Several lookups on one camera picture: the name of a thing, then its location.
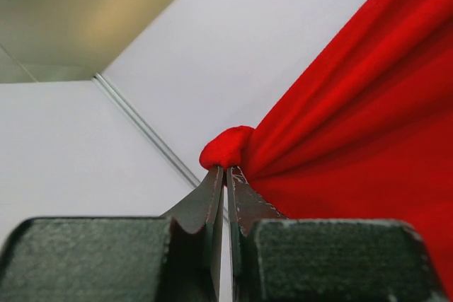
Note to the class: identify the left aluminium frame post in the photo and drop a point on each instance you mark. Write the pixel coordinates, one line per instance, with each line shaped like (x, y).
(146, 129)

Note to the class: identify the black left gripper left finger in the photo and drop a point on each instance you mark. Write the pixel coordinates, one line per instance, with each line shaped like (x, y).
(171, 257)

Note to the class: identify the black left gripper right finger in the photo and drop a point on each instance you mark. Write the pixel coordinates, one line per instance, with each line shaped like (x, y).
(274, 258)

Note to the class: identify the red t shirt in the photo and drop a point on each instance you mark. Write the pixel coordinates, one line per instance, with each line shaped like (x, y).
(366, 130)

